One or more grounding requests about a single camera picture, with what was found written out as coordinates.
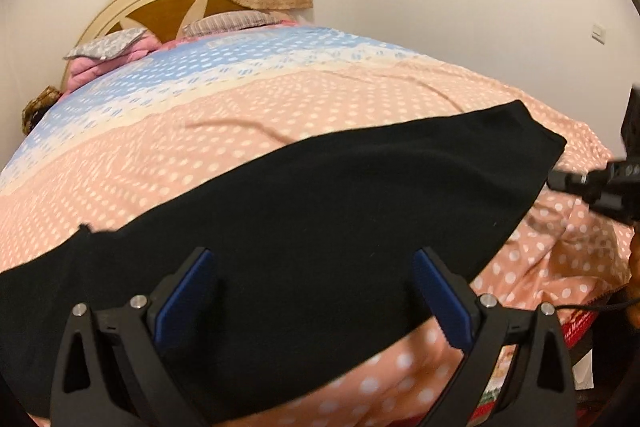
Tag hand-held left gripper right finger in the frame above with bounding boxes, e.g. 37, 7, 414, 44
411, 247, 581, 427

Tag brown patterned bag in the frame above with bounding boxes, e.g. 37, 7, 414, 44
20, 85, 63, 134

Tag polka-dot bed blanket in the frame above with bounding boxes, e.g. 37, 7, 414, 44
0, 24, 636, 427

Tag pink folded blanket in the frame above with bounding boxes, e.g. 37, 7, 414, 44
62, 34, 162, 96

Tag black cable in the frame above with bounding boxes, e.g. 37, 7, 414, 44
552, 292, 632, 312

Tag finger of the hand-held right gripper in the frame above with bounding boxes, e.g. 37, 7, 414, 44
546, 170, 590, 196

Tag striped pillow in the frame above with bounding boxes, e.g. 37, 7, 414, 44
181, 10, 282, 39

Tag red printed cloth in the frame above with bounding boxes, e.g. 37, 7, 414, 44
560, 314, 597, 347

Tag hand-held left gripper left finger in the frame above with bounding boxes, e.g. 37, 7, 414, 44
50, 247, 218, 427

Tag black pants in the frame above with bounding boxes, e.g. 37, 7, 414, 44
0, 99, 568, 427

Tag grey patterned pillow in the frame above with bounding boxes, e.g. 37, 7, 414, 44
64, 28, 147, 60

